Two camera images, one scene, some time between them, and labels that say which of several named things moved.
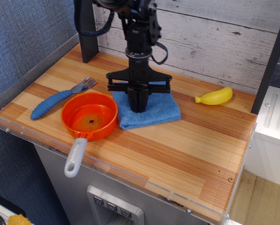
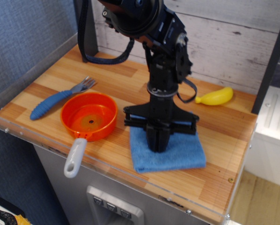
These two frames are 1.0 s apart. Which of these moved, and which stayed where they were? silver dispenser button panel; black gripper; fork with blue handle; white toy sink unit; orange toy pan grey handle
Moved: black gripper
Stayed: orange toy pan grey handle; silver dispenser button panel; fork with blue handle; white toy sink unit
